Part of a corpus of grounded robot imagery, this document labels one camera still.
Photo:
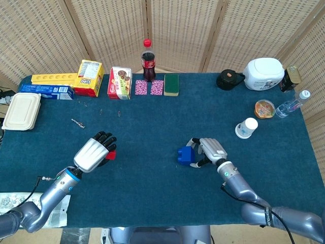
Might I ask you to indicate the white printed paper sheet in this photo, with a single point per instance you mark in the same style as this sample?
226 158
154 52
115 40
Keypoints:
58 213

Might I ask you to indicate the blue white toothpaste box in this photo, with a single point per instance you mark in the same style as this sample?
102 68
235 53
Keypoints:
45 91

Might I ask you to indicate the metal drill bit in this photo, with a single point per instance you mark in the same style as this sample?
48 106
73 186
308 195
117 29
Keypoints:
78 123

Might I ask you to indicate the dark jar with gold lid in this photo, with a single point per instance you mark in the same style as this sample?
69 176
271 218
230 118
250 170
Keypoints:
290 80

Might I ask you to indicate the yellow plastic tray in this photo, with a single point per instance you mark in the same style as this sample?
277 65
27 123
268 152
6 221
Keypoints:
53 78

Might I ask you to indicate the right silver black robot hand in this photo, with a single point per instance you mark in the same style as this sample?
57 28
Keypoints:
212 150

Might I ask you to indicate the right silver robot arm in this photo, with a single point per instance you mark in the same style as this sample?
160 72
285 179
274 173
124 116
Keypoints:
241 188

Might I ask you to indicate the beige lunch box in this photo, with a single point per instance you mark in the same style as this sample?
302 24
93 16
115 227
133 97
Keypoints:
21 111

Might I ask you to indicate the yellow red snack bag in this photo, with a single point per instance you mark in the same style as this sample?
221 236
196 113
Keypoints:
89 78

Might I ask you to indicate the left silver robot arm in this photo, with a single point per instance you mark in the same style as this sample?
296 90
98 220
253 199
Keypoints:
53 195

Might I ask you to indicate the white flower paper cup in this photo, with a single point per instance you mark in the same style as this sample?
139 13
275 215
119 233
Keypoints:
246 128

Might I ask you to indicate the teal table cloth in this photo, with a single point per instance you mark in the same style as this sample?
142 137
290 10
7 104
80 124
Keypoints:
152 132

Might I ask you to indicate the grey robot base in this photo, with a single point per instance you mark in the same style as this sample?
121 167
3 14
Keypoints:
157 235

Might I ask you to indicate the pink patterned card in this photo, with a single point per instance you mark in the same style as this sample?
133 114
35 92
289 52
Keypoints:
141 87
157 87

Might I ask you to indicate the red building block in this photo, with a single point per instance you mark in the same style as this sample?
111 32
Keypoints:
111 155

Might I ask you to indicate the cola bottle with red cap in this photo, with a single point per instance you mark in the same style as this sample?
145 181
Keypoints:
148 66

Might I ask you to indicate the power strip with plugs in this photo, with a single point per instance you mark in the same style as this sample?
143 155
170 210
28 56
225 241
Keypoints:
6 96

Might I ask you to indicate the clear water bottle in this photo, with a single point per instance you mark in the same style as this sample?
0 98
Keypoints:
292 104

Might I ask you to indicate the white rice cooker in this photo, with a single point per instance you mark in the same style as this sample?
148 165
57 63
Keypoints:
264 73

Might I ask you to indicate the orange sealed food cup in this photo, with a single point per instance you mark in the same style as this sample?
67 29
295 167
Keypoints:
264 109

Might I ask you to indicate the blue building block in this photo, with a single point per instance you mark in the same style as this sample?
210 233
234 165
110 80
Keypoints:
186 156

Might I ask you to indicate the green yellow sponge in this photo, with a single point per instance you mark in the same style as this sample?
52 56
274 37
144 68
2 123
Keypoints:
171 85

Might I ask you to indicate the wicker folding screen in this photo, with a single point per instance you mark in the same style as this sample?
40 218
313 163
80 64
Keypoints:
190 33

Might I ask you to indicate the red white cookie box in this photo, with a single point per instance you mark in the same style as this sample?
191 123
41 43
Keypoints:
120 84

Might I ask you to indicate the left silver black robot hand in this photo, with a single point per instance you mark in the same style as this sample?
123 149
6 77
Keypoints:
91 155

